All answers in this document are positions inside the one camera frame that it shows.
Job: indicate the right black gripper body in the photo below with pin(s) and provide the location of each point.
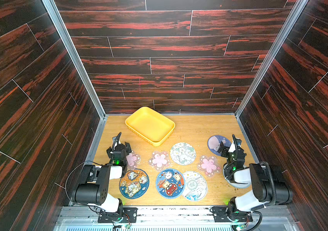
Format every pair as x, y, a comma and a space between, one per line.
235, 153

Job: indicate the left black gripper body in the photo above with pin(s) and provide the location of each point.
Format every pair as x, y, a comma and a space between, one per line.
127, 150

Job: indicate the purple bunny round coaster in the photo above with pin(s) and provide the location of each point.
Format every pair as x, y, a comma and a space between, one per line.
214, 143

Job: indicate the yellow plastic storage box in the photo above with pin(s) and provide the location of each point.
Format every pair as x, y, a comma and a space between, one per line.
150, 125

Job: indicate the white floral round coaster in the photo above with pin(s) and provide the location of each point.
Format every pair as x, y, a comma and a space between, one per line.
182, 153

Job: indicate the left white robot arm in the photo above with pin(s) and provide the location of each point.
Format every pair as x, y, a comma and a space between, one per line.
93, 182

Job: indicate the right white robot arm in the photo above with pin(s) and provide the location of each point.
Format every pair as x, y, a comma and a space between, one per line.
268, 185

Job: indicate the green bunny round coaster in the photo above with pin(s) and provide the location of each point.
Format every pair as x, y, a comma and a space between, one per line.
241, 179

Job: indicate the orange cartoon round coaster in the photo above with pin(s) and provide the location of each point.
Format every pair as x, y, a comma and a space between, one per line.
134, 184

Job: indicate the white wave round coaster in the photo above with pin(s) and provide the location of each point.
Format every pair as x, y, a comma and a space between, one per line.
195, 186

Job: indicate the blue cartoon round coaster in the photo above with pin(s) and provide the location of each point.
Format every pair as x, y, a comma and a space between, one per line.
170, 183

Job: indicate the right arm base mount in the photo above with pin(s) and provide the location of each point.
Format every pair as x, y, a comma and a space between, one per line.
226, 214

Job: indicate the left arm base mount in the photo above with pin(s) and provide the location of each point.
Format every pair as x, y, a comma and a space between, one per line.
123, 215

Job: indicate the right metal frame post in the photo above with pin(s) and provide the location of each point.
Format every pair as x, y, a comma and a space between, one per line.
281, 37

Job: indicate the metal frame post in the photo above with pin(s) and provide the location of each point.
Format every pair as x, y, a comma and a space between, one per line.
281, 37
60, 26

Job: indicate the left metal frame post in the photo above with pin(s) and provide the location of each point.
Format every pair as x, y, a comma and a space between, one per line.
60, 26

